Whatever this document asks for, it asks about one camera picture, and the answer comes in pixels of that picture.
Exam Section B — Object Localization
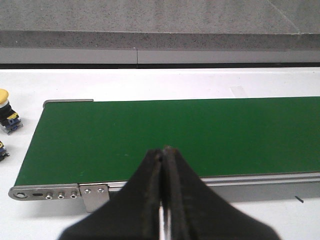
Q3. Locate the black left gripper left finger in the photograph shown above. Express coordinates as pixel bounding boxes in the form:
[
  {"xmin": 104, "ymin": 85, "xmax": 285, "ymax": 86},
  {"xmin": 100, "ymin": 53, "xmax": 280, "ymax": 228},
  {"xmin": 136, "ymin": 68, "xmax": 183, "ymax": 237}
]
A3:
[{"xmin": 59, "ymin": 149, "xmax": 162, "ymax": 240}]

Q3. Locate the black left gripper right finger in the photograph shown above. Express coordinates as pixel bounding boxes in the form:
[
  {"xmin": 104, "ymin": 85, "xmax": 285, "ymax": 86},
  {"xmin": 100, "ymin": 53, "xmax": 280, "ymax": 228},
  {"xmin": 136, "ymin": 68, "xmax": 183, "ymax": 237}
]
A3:
[{"xmin": 162, "ymin": 147, "xmax": 279, "ymax": 240}]

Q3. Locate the red mushroom push button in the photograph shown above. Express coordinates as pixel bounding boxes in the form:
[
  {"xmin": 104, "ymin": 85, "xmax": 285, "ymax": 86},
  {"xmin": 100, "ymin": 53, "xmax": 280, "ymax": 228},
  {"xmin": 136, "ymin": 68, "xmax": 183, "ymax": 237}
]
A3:
[{"xmin": 0, "ymin": 141, "xmax": 10, "ymax": 161}]

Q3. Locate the small black screw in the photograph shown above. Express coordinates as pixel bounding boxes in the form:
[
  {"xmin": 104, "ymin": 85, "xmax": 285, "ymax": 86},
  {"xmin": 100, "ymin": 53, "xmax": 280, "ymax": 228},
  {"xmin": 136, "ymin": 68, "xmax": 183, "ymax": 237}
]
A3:
[{"xmin": 294, "ymin": 195, "xmax": 304, "ymax": 203}]

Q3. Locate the yellow mushroom push button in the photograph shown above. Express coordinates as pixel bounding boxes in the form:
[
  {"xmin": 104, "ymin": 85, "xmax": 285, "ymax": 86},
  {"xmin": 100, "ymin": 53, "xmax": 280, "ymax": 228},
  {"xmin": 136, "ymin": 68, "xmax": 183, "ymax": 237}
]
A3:
[{"xmin": 0, "ymin": 88, "xmax": 23, "ymax": 135}]

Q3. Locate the grey stone counter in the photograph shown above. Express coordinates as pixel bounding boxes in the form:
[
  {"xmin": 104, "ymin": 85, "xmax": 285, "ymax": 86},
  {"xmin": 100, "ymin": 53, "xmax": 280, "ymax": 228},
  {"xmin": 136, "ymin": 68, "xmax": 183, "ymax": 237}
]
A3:
[{"xmin": 0, "ymin": 0, "xmax": 320, "ymax": 68}]

